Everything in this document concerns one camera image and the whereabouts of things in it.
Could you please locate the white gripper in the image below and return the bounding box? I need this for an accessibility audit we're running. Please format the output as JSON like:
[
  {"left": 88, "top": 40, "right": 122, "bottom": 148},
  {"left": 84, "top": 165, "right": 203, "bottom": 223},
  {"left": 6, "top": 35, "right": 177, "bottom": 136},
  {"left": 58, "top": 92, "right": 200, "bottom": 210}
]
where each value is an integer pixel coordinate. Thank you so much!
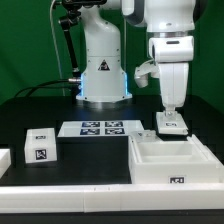
[{"left": 159, "top": 63, "right": 189, "bottom": 117}]

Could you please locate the white door panel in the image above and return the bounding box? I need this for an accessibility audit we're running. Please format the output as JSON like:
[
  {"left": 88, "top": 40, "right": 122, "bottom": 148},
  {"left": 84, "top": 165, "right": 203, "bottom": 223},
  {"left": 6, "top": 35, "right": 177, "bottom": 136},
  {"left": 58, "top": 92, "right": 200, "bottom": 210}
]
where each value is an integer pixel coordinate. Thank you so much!
[
  {"left": 24, "top": 128, "right": 57, "bottom": 163},
  {"left": 156, "top": 112, "right": 188, "bottom": 135}
]

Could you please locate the white cabinet body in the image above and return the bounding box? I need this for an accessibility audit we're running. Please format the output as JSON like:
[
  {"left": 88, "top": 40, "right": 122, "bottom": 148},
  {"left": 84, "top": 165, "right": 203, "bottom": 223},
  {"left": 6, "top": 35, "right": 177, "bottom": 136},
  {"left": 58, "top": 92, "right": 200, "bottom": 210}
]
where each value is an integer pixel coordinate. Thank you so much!
[{"left": 128, "top": 133, "right": 224, "bottom": 184}]

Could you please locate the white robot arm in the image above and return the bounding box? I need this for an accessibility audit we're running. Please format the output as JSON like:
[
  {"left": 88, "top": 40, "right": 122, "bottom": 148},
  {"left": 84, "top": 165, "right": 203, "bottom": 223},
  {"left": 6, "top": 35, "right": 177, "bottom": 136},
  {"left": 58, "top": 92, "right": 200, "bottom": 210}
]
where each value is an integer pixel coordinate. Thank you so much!
[{"left": 79, "top": 0, "right": 207, "bottom": 120}]

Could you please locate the white base tag plate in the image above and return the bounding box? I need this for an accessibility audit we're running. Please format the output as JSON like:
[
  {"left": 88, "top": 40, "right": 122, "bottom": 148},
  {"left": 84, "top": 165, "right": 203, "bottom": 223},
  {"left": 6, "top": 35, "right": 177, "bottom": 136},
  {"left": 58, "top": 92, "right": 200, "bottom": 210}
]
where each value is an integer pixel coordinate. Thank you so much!
[{"left": 58, "top": 120, "right": 143, "bottom": 137}]

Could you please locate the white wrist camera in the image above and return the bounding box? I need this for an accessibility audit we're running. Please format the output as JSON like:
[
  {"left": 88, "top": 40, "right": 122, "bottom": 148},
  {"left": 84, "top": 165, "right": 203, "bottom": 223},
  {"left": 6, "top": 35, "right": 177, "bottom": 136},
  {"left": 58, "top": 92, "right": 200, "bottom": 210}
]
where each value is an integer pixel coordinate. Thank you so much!
[{"left": 134, "top": 59, "right": 159, "bottom": 88}]

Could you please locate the white front fence rail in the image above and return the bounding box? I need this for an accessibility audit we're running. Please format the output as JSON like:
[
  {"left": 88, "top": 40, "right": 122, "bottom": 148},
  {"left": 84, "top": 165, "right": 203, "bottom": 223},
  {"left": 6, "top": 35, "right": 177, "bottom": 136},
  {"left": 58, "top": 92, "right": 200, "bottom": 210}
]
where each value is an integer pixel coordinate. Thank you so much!
[{"left": 0, "top": 183, "right": 224, "bottom": 213}]

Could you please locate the black cable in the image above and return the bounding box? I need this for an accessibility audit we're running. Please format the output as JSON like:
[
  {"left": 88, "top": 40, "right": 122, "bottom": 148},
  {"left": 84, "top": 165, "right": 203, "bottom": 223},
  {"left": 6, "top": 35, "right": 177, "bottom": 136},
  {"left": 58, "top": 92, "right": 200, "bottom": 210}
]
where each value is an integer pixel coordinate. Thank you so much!
[{"left": 13, "top": 78, "right": 83, "bottom": 98}]

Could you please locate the grey cable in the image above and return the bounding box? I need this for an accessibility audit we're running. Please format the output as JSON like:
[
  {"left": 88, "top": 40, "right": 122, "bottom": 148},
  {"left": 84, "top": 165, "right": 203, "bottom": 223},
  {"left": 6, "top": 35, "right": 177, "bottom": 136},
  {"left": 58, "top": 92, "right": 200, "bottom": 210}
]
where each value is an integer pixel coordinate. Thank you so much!
[{"left": 49, "top": 0, "right": 67, "bottom": 97}]

